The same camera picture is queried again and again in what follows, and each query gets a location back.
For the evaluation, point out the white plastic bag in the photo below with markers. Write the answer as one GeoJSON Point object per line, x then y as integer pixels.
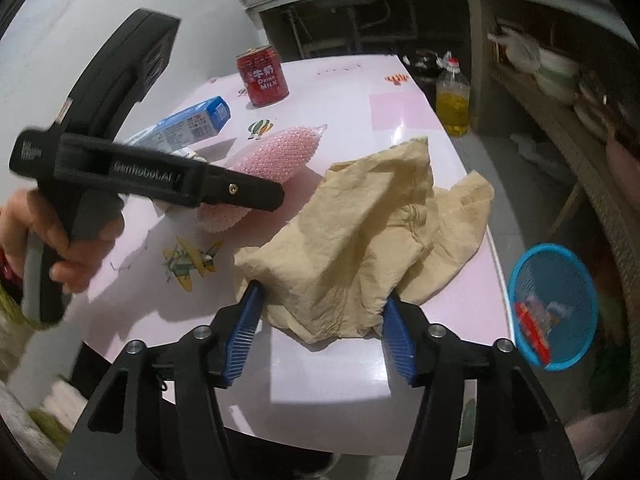
{"type": "Point", "coordinates": [520, 50]}

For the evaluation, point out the cooking oil bottle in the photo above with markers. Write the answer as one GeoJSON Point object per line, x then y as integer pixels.
{"type": "Point", "coordinates": [452, 110]}

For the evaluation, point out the person's left hand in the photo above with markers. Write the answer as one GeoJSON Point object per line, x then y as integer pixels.
{"type": "Point", "coordinates": [85, 260]}

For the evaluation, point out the blue white toothpaste box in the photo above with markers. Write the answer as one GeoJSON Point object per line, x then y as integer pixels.
{"type": "Point", "coordinates": [190, 122]}

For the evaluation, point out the beige cloth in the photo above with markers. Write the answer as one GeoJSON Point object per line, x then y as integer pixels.
{"type": "Point", "coordinates": [360, 240]}

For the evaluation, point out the blue plastic basket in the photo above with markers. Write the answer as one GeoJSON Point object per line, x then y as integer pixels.
{"type": "Point", "coordinates": [545, 265]}

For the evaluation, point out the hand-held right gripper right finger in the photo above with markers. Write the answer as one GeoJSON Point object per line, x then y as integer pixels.
{"type": "Point", "coordinates": [397, 340]}

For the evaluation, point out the white green fluffy cloth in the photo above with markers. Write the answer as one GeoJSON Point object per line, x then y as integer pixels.
{"type": "Point", "coordinates": [55, 400]}

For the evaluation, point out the pile of brown dishes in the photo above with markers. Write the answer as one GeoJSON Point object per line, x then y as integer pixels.
{"type": "Point", "coordinates": [597, 107]}

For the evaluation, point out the red drink can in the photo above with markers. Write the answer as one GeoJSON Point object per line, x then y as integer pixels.
{"type": "Point", "coordinates": [262, 77]}

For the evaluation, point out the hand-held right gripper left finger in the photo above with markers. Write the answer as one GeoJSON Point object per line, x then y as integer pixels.
{"type": "Point", "coordinates": [245, 330]}

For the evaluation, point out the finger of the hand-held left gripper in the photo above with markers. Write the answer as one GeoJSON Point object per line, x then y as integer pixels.
{"type": "Point", "coordinates": [240, 190]}

